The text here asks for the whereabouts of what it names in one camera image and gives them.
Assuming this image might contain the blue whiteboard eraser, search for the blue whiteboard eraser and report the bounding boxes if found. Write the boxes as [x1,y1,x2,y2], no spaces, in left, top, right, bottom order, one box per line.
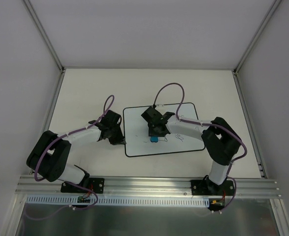
[150,136,159,143]

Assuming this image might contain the white whiteboard black frame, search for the white whiteboard black frame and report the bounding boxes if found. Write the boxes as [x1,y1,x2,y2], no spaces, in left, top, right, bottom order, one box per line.
[123,103,205,157]

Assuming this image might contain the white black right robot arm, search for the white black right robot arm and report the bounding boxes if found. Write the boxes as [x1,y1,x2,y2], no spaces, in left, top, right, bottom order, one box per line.
[141,106,243,195]

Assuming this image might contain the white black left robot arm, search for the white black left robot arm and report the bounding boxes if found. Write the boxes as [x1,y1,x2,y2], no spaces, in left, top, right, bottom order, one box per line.
[26,110,126,194]

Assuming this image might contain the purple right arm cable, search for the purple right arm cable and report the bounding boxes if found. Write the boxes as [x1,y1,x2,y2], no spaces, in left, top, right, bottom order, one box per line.
[154,83,248,213]

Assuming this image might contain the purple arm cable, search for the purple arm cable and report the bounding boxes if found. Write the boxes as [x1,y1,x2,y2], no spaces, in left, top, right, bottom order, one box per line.
[154,83,248,213]
[33,95,115,212]

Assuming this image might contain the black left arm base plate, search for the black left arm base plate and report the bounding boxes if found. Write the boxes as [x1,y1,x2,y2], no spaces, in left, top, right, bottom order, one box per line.
[61,177,104,194]

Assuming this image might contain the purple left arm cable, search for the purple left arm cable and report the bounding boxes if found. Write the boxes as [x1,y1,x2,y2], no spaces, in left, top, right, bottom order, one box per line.
[33,95,115,212]

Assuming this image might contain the white slotted cable duct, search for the white slotted cable duct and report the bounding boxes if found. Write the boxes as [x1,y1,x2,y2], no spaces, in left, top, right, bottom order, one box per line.
[26,195,210,208]

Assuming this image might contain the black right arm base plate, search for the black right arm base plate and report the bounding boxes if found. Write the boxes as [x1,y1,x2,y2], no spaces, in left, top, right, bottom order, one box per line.
[190,179,235,196]

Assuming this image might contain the aluminium left corner post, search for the aluminium left corner post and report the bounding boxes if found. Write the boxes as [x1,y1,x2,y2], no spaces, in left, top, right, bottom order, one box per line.
[22,0,64,73]

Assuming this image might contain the aluminium corner post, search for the aluminium corner post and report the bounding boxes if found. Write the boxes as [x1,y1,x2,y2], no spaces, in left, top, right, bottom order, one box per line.
[22,0,64,73]
[233,0,282,75]

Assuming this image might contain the aluminium left floor rail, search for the aluminium left floor rail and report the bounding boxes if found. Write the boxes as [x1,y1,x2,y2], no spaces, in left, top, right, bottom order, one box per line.
[26,68,66,182]

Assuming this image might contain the aluminium front mounting rail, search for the aluminium front mounting rail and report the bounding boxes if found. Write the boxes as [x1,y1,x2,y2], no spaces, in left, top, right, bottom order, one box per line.
[15,175,283,199]

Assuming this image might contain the aluminium right corner post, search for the aluminium right corner post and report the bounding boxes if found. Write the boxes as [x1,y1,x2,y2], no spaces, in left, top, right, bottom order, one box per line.
[233,0,282,75]

